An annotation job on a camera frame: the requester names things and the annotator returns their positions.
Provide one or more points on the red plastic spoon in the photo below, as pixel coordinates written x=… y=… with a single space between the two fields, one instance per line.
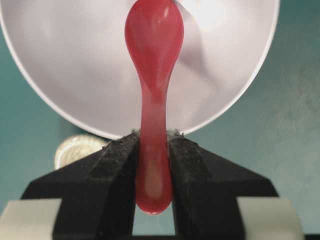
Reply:
x=154 y=34

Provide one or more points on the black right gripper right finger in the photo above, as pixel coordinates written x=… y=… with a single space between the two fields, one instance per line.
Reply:
x=205 y=187

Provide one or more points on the white round bowl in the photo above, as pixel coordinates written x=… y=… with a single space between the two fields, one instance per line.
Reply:
x=73 y=54

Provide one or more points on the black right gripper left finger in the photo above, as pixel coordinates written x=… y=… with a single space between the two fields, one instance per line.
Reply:
x=97 y=193

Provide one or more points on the round clear cup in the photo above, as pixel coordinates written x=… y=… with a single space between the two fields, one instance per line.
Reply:
x=77 y=147

